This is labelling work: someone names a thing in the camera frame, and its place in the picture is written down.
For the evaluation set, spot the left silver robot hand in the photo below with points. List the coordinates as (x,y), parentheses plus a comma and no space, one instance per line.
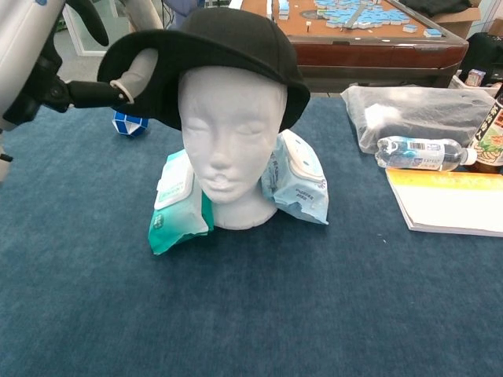
(23,47)

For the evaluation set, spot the black baseball cap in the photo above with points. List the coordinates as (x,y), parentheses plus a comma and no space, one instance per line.
(236,43)

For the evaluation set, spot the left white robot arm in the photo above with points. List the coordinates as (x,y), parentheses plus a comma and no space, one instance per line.
(4,161)

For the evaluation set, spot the white foam mannequin head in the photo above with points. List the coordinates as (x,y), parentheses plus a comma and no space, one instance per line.
(232,137)

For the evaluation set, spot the white framed glass partition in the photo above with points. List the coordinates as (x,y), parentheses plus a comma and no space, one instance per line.
(84,50)

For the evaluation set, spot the blue white snake cube ball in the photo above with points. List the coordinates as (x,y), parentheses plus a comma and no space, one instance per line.
(129,125)

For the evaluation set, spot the blue grey machine base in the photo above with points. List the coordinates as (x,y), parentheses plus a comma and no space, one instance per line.
(181,8)

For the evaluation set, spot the green wet wipes pack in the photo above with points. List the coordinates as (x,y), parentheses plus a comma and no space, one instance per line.
(177,212)

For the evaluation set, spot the white mahjong tile rack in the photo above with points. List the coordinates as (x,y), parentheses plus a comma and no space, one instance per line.
(270,8)

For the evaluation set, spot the light blue wet wipes pack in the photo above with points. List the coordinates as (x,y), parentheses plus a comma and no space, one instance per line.
(298,184)

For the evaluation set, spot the brown mahjong table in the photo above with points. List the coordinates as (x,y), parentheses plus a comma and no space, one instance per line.
(373,59)

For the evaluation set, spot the blue carpet table mat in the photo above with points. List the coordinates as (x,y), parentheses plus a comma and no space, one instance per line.
(251,314)

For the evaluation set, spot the blue mahjong tile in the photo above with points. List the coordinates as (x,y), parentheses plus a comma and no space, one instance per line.
(410,28)
(432,33)

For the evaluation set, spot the clear bag with black garment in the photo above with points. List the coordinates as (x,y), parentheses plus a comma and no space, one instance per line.
(416,114)

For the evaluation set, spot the black cloth on mahjong table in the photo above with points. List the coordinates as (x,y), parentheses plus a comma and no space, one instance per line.
(432,7)

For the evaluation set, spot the clear plastic water bottle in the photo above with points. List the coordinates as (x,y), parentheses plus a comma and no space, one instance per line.
(420,153)

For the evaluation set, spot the brown cardboard box flap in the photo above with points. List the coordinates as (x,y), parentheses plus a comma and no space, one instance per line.
(457,21)

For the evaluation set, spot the small printed carton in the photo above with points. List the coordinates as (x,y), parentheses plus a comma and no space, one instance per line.
(474,77)

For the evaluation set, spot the white orange notebook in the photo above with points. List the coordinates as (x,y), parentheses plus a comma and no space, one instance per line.
(452,204)

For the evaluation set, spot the dark sauce bottle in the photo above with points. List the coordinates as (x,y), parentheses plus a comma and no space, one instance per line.
(491,145)

